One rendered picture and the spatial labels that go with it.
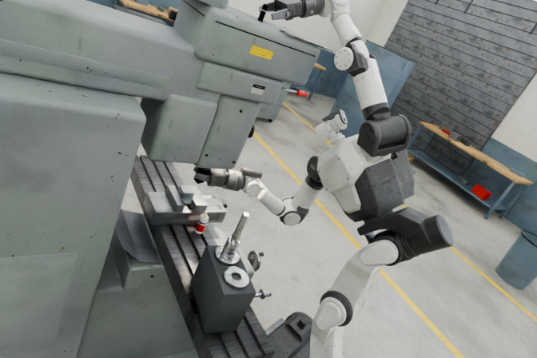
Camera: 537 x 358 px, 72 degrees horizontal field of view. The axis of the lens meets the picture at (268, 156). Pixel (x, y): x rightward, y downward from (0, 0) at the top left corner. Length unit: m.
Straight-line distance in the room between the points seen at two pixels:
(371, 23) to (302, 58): 9.88
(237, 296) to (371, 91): 0.80
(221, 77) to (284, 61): 0.23
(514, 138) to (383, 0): 5.03
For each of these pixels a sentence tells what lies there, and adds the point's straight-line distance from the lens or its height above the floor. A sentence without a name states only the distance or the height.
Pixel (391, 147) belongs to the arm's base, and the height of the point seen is 1.71.
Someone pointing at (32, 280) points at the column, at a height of 0.95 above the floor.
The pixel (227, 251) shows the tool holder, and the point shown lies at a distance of 1.31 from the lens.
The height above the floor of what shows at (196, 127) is 1.50.
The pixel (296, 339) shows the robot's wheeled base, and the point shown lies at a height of 0.59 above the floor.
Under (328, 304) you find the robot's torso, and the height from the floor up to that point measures 1.04.
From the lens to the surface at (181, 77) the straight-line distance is 1.22.
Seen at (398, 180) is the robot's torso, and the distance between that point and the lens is 1.44.
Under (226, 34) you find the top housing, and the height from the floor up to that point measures 1.83.
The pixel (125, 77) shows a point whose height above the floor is 1.62.
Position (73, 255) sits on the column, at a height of 1.04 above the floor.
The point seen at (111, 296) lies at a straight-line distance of 1.69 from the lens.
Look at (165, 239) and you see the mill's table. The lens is 1.62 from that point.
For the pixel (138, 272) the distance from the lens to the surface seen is 1.61.
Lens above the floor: 2.00
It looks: 23 degrees down
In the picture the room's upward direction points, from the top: 25 degrees clockwise
